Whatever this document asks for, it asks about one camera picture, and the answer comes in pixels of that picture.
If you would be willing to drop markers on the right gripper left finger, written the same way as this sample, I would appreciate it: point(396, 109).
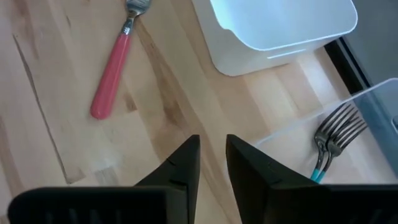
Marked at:
point(186, 161)

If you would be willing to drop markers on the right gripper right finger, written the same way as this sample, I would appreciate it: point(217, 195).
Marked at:
point(248, 174)

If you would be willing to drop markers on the clear plastic bin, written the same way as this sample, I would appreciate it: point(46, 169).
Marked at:
point(373, 130)

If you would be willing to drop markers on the white plastic bin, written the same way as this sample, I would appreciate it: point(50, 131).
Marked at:
point(280, 28)

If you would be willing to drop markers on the black aluminium rig frame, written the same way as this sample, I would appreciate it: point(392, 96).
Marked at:
point(345, 63)

